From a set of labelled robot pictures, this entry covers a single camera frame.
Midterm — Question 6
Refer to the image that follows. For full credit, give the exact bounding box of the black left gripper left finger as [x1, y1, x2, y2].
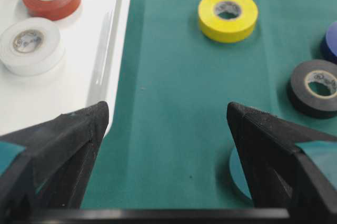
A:
[1, 101, 109, 223]

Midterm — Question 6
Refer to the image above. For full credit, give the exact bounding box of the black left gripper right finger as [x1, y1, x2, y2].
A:
[226, 102, 336, 223]

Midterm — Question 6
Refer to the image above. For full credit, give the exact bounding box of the white tape roll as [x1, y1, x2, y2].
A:
[1, 17, 65, 76]

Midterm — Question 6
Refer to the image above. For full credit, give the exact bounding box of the teal tape roll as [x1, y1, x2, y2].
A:
[229, 147, 253, 205]

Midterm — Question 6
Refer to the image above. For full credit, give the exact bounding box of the black tape roll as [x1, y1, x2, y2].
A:
[287, 59, 336, 119]

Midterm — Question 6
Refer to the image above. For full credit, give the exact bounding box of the white plastic case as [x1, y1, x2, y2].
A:
[1, 0, 130, 134]

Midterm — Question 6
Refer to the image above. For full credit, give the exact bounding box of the blue tape roll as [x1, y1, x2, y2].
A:
[320, 22, 337, 64]

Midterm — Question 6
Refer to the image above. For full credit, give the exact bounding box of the yellow tape roll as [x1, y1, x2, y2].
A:
[197, 0, 259, 43]

